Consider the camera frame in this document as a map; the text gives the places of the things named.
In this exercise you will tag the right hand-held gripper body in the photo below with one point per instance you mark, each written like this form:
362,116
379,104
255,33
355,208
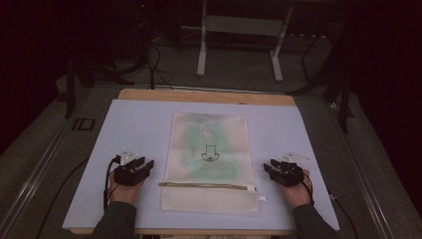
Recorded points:
288,174

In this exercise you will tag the white metal stand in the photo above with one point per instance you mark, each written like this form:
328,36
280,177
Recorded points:
244,26

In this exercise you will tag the metal rail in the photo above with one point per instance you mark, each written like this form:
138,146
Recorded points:
365,172
33,181

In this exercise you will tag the person's left hand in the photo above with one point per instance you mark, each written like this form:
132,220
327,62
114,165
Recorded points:
124,194

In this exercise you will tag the green garment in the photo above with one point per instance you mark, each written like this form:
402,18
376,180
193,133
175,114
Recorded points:
199,142

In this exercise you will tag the black stand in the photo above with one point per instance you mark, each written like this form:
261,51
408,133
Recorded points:
70,89
345,106

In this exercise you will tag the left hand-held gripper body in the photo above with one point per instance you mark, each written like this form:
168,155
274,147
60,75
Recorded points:
127,174

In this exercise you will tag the person's right hand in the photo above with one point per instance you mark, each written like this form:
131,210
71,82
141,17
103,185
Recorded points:
298,195

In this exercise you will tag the light blue mat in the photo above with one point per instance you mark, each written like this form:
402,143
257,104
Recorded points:
132,132

